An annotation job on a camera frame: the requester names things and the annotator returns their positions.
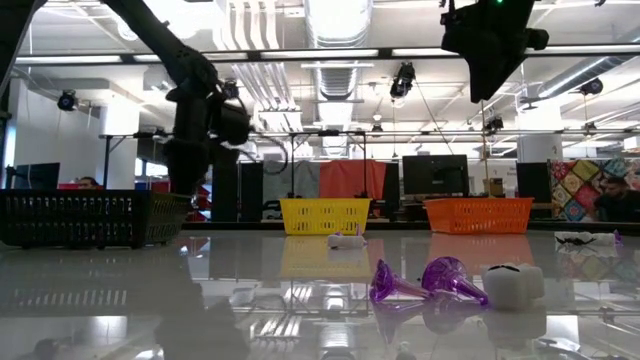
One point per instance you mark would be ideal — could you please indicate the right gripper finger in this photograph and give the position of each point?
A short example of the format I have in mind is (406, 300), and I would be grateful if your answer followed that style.
(487, 70)

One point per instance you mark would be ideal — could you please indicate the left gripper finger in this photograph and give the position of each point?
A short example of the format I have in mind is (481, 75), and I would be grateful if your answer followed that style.
(187, 167)

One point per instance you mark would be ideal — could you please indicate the white fuzzy toy skeleton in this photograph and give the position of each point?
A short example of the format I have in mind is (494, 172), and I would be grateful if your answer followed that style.
(346, 242)
(510, 292)
(602, 239)

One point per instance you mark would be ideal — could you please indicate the black fuzzy toy spider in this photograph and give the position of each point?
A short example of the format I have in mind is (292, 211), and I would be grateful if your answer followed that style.
(575, 241)

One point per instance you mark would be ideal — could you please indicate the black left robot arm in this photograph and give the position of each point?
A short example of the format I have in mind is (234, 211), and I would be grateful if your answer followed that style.
(165, 45)

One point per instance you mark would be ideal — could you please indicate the person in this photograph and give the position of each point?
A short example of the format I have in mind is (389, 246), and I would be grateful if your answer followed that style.
(87, 183)
(617, 197)

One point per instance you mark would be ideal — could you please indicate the grey hanging cloth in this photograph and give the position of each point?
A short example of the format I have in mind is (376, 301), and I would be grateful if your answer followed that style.
(290, 180)

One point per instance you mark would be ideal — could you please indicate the black computer monitor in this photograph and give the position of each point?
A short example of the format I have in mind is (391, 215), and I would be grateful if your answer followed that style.
(37, 176)
(532, 182)
(435, 175)

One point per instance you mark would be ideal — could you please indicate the cardboard box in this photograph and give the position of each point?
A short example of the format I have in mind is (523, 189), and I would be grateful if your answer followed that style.
(494, 187)

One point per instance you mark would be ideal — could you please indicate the black plastic basket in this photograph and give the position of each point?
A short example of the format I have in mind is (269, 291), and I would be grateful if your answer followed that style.
(75, 220)

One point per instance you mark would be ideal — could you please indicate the yellow plastic basket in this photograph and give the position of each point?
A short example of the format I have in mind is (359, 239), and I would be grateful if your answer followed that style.
(320, 217)

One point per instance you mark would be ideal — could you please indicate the orange plastic basket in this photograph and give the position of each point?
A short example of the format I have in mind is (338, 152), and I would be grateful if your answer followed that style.
(475, 216)

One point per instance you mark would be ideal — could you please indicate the colourful patchwork quilt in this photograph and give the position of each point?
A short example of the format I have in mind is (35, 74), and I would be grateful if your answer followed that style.
(575, 190)

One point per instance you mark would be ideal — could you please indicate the orange hanging cloth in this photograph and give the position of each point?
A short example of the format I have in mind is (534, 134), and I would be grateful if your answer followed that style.
(350, 177)

